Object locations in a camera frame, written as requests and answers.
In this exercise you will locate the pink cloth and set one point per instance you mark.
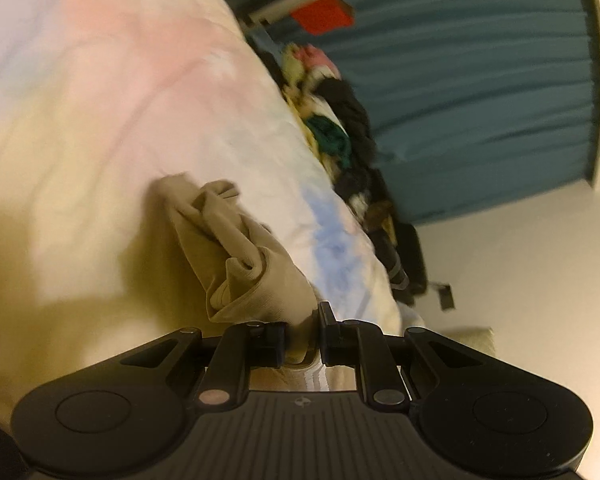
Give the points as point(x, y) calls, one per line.
point(317, 57)

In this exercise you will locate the dark wall socket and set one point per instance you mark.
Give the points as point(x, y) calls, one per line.
point(446, 297)

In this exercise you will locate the black garment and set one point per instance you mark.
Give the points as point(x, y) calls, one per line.
point(352, 110)

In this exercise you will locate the blue pleated curtain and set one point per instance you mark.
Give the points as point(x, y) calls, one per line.
point(480, 85)

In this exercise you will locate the pastel blanket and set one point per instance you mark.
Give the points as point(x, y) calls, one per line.
point(105, 85)

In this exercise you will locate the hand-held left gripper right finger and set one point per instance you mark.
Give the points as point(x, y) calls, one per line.
point(330, 341)

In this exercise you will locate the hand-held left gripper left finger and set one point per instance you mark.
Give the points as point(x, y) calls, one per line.
point(276, 344)

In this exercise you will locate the green garment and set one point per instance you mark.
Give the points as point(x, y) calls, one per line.
point(330, 135)

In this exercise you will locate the yellow cloth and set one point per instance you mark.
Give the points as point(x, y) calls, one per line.
point(302, 105)

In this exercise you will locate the beige pants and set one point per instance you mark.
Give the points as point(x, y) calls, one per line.
point(250, 270)

